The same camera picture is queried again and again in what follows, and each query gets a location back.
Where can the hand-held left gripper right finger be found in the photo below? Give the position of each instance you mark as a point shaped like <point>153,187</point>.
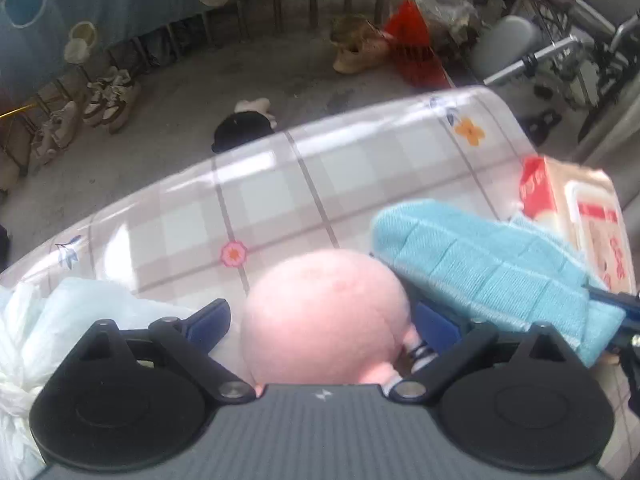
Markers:
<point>435,327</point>

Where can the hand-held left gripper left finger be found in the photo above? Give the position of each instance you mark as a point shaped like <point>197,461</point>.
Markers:
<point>212,320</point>

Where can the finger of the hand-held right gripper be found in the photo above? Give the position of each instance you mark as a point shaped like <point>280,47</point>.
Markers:
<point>631,337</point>
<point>620,299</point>

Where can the blue knitted cloth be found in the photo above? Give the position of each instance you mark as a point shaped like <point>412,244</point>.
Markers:
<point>475,260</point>

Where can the pink plush toy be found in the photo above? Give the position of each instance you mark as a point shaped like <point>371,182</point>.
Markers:
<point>320,310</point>

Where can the red and white tissue packet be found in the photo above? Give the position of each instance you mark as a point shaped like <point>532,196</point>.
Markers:
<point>590,210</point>

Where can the translucent plastic bag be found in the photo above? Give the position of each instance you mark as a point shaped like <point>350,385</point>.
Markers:
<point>60,335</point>

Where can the plaid flowered tablecloth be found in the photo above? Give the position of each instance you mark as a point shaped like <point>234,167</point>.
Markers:
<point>350,170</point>

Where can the black slipper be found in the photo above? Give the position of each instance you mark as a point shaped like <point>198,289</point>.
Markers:
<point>240,127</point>

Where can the white plush slipper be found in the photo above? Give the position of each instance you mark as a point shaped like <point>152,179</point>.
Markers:
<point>252,105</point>

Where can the brown and white sneaker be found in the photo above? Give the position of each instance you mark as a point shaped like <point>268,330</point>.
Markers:
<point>97,100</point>
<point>125,107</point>

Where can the red plastic bag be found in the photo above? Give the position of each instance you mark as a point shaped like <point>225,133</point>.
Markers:
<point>415,50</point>

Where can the beige shoe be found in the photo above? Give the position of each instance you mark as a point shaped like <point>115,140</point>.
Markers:
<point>360,57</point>

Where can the wheelchair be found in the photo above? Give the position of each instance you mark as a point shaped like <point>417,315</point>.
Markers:
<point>505,40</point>

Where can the yellow pole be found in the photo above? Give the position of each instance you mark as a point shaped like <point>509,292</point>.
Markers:
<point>20,111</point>

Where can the olive shoe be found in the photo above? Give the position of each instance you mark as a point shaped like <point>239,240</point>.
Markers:
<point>350,27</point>

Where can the clear plastic bag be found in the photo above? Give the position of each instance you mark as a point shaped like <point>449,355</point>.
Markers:
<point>450,15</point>

